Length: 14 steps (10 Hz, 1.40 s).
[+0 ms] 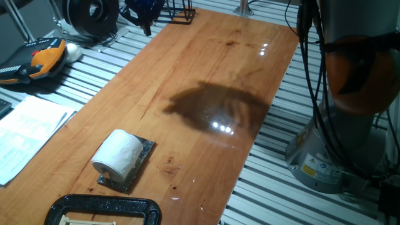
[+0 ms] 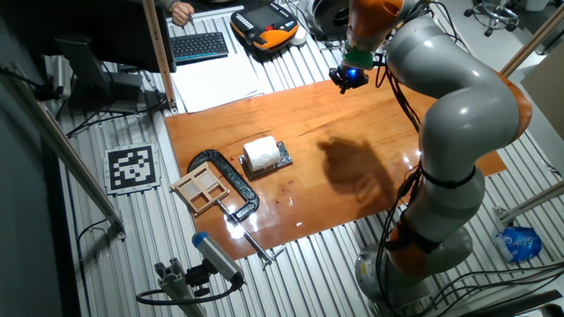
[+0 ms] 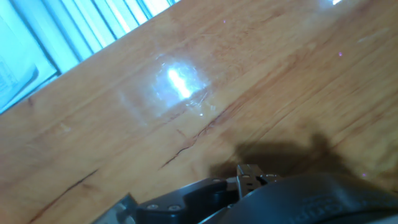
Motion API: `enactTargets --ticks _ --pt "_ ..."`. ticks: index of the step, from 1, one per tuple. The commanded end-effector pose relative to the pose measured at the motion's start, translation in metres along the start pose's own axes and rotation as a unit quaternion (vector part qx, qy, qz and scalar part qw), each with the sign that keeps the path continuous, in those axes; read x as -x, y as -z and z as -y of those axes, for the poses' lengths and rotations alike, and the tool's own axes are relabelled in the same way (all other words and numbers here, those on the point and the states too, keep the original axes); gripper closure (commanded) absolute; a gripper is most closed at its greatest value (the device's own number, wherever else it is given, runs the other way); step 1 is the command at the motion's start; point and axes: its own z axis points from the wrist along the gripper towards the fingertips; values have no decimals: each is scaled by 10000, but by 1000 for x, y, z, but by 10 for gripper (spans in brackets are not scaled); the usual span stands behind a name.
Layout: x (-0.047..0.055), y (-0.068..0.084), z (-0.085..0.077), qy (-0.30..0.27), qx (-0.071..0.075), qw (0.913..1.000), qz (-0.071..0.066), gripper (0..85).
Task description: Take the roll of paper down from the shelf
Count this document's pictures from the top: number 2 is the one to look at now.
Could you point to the short aluminium frame bar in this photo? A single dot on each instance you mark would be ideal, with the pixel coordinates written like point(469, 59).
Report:
point(529, 202)

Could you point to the orange black teach pendant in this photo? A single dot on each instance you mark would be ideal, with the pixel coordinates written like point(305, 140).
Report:
point(264, 26)

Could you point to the white toilet paper roll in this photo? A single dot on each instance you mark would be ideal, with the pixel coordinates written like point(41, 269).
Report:
point(262, 154)

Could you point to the black round spool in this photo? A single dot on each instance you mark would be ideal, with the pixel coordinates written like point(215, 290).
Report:
point(328, 17)

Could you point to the brown cardboard panel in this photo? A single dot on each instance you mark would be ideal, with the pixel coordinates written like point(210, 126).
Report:
point(546, 97)

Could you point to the black computer monitor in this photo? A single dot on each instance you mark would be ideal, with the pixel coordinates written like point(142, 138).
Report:
point(88, 31)

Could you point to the black white fiducial tag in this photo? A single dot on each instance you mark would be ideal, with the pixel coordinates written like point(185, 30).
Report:
point(132, 168)

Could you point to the white paper sheets stack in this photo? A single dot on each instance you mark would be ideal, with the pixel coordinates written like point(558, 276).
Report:
point(216, 83)

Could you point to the person's bare hand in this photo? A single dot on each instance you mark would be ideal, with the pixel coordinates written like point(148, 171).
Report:
point(181, 12)

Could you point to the black iron C-clamp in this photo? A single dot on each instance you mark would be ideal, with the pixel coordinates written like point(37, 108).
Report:
point(235, 180)

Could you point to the blue plastic bag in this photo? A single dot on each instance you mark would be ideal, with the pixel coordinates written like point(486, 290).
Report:
point(519, 243)

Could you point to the small wooden compartment tray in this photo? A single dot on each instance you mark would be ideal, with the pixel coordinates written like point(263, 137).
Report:
point(200, 189)

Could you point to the black computer keyboard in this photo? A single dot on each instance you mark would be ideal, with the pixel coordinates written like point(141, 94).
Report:
point(198, 46)

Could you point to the wheeled metal stool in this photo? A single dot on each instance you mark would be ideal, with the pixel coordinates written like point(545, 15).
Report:
point(495, 13)

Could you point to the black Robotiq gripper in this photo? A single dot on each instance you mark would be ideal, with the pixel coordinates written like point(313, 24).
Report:
point(350, 77)

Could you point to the glossy wooden board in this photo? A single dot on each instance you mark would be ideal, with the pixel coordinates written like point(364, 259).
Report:
point(308, 119)

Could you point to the long diagonal aluminium bar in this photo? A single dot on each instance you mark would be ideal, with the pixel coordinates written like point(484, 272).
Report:
point(61, 145)

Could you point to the aluminium camera mount profile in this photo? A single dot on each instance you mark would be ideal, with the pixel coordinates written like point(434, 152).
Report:
point(176, 286)

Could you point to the black monitor stand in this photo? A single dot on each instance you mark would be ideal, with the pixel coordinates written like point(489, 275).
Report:
point(88, 75)

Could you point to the grey orange KUKA arm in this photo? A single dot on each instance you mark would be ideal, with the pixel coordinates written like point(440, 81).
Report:
point(462, 114)

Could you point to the grey camera with blue cap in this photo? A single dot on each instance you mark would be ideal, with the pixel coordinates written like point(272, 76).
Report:
point(218, 257)

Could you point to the slanted wooden beam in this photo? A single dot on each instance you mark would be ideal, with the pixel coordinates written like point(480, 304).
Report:
point(533, 42)

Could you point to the wooden upright post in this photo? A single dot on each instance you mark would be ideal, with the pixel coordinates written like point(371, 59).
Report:
point(159, 53)

